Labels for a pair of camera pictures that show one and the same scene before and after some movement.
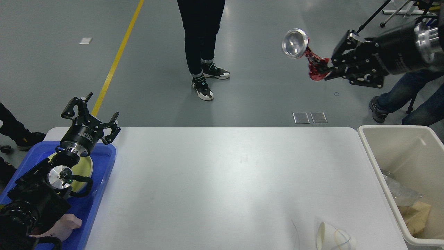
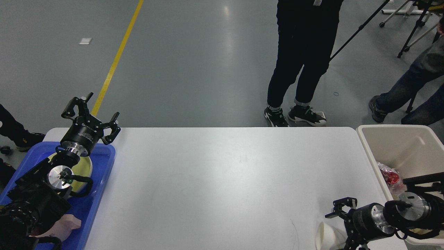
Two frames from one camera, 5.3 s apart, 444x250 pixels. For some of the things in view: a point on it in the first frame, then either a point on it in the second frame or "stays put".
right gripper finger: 353,56 → 338,204
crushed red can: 295,44 → 391,175
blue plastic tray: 103,157 stays put
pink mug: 63,229 stays put
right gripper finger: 374,80 → 354,240
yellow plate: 83,167 stays put
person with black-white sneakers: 202,19 → 306,31
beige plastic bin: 415,154 stays put
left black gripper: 85,130 stays put
